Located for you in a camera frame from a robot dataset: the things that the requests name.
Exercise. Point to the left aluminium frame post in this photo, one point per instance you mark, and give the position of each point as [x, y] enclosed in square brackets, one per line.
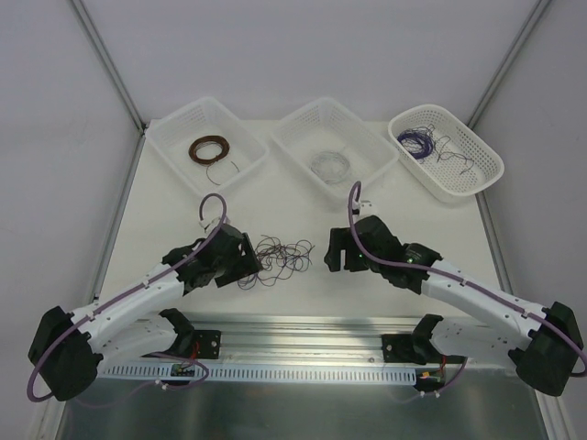
[92, 33]

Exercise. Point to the right aluminium frame post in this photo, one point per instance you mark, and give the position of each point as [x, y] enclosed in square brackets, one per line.
[522, 36]

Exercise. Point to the right white perforated basket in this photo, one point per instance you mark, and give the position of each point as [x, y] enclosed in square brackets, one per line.
[443, 154]

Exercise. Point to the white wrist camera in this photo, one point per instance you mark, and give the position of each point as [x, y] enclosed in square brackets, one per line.
[209, 224]
[363, 208]

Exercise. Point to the left white perforated basket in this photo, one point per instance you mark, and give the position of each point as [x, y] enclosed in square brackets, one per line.
[208, 148]

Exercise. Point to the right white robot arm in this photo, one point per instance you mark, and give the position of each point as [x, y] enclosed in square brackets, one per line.
[540, 344]

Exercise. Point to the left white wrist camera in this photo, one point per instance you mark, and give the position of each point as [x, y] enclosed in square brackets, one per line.
[209, 224]

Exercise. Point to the slotted white cable duct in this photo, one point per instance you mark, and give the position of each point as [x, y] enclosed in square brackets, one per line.
[172, 371]

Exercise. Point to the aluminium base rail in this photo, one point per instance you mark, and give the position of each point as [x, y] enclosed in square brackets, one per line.
[301, 340]

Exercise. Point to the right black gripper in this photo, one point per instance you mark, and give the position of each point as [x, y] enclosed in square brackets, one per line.
[344, 250]

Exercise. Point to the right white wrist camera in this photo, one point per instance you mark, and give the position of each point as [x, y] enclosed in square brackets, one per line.
[363, 208]

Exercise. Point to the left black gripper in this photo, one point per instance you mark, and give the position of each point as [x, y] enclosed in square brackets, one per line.
[243, 260]

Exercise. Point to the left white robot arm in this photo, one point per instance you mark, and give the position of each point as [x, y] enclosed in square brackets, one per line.
[70, 349]

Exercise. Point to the middle white perforated basket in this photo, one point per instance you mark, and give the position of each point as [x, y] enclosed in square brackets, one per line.
[329, 148]

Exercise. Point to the white perforated basket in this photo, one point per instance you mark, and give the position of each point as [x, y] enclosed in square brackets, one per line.
[329, 148]
[208, 148]
[443, 154]

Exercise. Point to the aluminium frame post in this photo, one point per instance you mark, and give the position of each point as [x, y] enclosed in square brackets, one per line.
[522, 36]
[92, 33]

